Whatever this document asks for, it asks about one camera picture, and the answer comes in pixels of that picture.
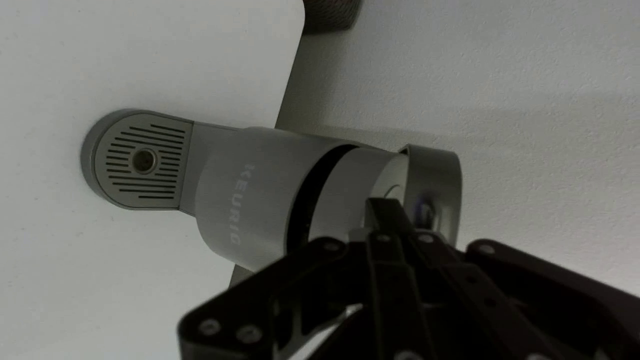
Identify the grey Keurig coffee maker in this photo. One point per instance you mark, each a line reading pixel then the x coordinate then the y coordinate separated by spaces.
pixel 262 193

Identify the dark patterned armchair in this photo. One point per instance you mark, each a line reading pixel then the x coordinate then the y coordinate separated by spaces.
pixel 324 16

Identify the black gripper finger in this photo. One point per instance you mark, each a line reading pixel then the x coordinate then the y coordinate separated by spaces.
pixel 394 297

